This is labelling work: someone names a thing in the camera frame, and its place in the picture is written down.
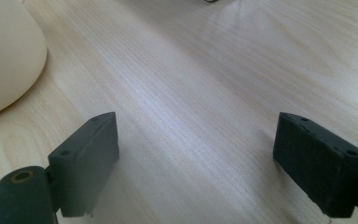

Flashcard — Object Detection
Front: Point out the cream round bowl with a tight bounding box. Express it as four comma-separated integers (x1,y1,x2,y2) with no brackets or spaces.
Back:
0,0,48,120

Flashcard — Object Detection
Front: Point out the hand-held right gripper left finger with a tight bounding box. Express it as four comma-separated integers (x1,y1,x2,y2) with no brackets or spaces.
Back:
47,111,120,218

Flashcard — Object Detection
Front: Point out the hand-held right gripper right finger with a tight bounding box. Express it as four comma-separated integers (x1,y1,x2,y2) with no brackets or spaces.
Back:
272,112,358,218

